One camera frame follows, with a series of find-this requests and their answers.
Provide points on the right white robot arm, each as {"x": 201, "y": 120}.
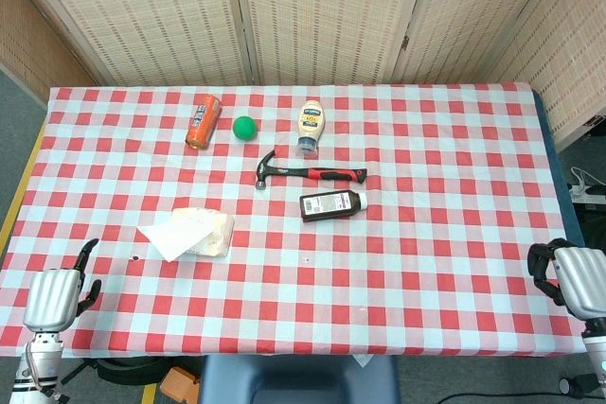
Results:
{"x": 595, "y": 352}

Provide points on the black red claw hammer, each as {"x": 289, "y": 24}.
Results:
{"x": 308, "y": 173}

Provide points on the mayonnaise squeeze bottle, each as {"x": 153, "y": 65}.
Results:
{"x": 310, "y": 126}

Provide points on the white power strip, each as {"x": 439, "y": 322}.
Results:
{"x": 587, "y": 186}

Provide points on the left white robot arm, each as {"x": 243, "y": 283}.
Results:
{"x": 38, "y": 361}

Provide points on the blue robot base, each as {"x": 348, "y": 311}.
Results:
{"x": 298, "y": 379}

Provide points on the orange box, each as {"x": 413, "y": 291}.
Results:
{"x": 180, "y": 385}

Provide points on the red white checkered tablecloth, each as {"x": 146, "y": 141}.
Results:
{"x": 303, "y": 233}

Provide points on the woven folding screen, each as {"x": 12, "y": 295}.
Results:
{"x": 303, "y": 16}

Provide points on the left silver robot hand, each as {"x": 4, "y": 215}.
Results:
{"x": 49, "y": 298}

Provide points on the brown medicine bottle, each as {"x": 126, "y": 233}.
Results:
{"x": 331, "y": 205}

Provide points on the green ball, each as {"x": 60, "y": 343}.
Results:
{"x": 244, "y": 128}

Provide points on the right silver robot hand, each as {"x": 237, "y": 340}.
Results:
{"x": 575, "y": 276}

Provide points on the orange snack can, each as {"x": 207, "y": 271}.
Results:
{"x": 204, "y": 122}

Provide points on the white paper napkin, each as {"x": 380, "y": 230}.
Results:
{"x": 172, "y": 236}

